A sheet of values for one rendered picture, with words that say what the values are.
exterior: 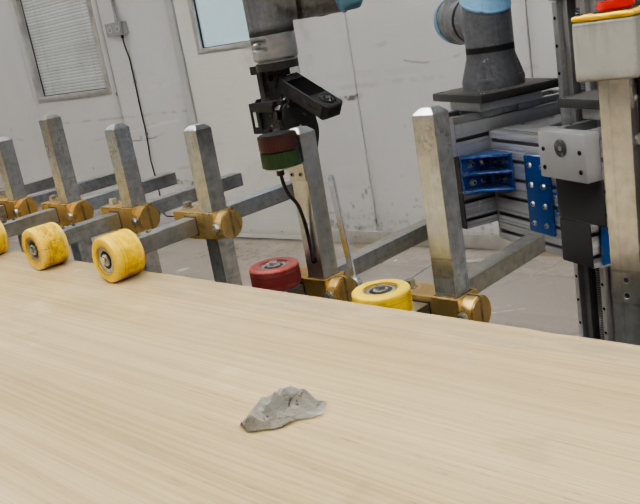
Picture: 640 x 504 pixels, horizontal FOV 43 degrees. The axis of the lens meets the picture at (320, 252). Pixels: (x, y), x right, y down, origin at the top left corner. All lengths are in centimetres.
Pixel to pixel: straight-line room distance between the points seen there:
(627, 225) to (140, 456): 58
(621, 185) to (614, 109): 9
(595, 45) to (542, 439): 43
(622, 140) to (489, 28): 109
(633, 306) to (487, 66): 111
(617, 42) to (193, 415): 58
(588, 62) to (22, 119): 616
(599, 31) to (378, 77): 349
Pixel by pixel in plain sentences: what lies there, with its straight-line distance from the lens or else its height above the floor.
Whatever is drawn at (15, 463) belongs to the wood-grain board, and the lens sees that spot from 88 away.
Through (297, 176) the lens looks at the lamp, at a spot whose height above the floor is 104.
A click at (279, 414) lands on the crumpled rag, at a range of 80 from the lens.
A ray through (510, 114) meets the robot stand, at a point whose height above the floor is 97.
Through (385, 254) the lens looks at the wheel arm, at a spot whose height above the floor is 84.
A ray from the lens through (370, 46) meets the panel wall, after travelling 440.
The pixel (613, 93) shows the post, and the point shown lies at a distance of 96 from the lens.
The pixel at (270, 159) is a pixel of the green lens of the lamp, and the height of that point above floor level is 108.
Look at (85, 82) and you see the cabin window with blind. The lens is 619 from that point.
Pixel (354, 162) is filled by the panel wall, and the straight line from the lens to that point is 459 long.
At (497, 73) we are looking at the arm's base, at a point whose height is 107.
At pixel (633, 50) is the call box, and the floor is 118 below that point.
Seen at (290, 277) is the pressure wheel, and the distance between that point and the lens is 127.
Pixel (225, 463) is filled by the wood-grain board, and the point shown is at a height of 90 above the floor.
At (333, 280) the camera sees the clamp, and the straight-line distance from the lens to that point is 130.
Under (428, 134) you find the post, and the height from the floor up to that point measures 110.
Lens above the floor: 126
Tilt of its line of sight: 16 degrees down
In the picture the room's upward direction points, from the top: 10 degrees counter-clockwise
